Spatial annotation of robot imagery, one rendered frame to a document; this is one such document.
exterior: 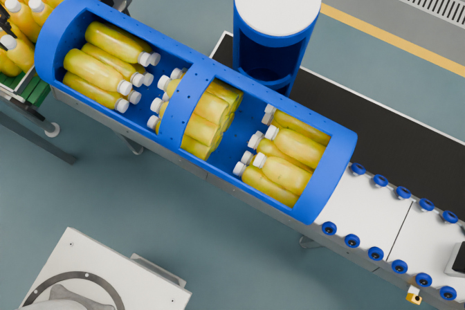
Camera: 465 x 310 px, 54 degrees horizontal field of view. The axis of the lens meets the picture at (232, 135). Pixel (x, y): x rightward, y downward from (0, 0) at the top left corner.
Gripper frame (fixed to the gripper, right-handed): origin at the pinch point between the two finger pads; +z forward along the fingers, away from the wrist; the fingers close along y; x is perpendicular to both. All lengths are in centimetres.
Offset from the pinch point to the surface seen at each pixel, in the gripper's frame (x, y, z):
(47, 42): -18.5, 2.6, -9.9
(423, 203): -130, 19, 14
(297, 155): -91, 9, -2
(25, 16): 3.0, 10.2, 6.8
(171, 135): -59, -3, -5
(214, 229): -74, -14, 112
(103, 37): -26.4, 13.6, -1.8
